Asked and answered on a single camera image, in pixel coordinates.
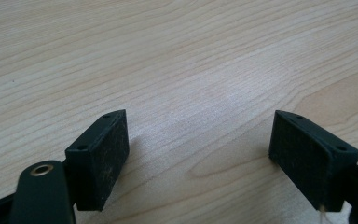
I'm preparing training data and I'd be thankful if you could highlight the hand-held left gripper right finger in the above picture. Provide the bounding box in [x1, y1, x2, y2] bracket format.
[268, 109, 358, 213]

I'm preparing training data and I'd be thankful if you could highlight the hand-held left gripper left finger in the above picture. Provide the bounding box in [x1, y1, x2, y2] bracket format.
[64, 108, 131, 213]

